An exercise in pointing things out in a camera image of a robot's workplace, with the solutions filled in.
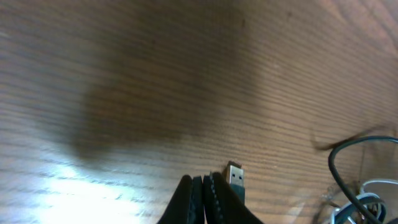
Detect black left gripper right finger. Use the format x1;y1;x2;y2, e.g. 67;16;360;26
203;172;262;224

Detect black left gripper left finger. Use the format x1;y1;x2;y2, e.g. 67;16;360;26
157;175;205;224

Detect thin black cable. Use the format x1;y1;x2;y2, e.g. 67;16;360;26
310;124;398;224

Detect white USB cable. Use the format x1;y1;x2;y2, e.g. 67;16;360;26
329;177;398;224

